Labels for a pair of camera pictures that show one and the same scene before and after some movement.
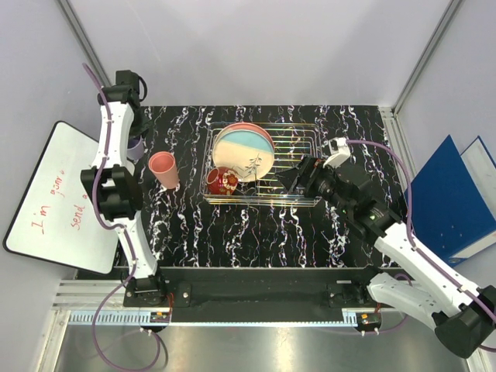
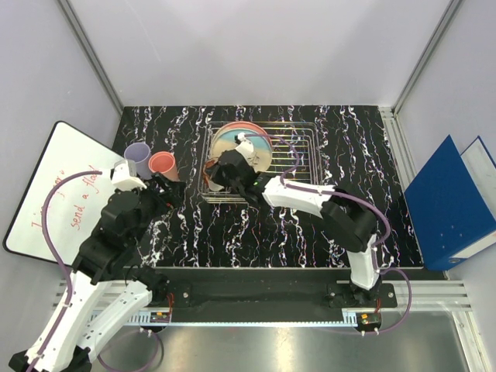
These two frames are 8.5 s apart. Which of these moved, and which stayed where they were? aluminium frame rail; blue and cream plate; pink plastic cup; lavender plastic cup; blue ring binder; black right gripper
Moved: black right gripper; lavender plastic cup
Stayed: pink plastic cup; blue and cream plate; aluminium frame rail; blue ring binder
